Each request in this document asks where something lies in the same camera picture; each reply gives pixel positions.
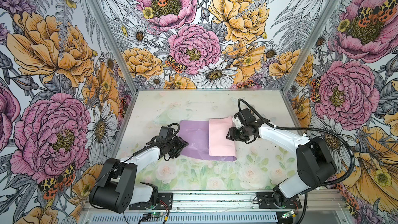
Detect purple wrapping paper sheet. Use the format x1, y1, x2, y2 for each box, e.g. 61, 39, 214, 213
178, 116, 237, 162

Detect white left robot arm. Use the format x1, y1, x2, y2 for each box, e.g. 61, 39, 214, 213
89, 123, 188, 214

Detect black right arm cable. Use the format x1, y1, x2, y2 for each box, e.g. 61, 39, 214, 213
236, 98, 356, 224

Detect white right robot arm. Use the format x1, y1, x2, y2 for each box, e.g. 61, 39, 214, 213
227, 108, 337, 207

